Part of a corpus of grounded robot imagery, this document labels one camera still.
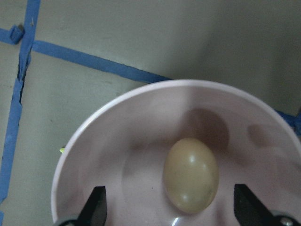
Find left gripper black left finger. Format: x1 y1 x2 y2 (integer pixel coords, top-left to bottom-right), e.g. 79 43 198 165
55 186 106 226

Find beige egg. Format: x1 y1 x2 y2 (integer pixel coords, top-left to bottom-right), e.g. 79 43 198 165
163 138 219 214

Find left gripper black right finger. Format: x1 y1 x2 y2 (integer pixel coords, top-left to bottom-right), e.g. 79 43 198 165
234 184 300 226

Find pink bowl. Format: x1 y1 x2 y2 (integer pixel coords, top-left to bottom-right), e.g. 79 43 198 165
51 80 301 226

